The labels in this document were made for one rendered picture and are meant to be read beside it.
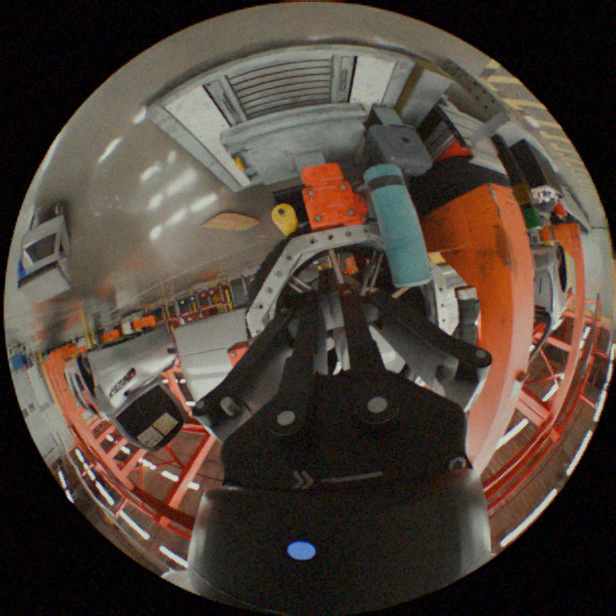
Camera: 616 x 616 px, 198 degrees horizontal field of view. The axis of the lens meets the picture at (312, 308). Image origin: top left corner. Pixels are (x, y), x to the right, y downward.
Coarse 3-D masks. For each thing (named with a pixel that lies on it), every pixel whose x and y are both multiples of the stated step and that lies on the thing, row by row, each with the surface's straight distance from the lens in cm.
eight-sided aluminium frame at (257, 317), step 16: (304, 240) 49; (320, 240) 49; (336, 240) 50; (352, 240) 50; (368, 240) 55; (288, 256) 54; (272, 272) 50; (288, 272) 49; (432, 272) 57; (272, 288) 50; (432, 288) 59; (256, 304) 51; (272, 304) 55; (432, 304) 63; (256, 320) 52; (432, 320) 64; (448, 320) 62
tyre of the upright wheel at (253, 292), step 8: (296, 232) 59; (304, 232) 58; (288, 240) 58; (280, 248) 58; (272, 256) 59; (264, 264) 59; (272, 264) 58; (256, 272) 61; (264, 272) 59; (256, 280) 60; (264, 280) 59; (256, 288) 60; (248, 296) 61; (256, 296) 60; (248, 304) 61; (248, 328) 63; (248, 336) 63
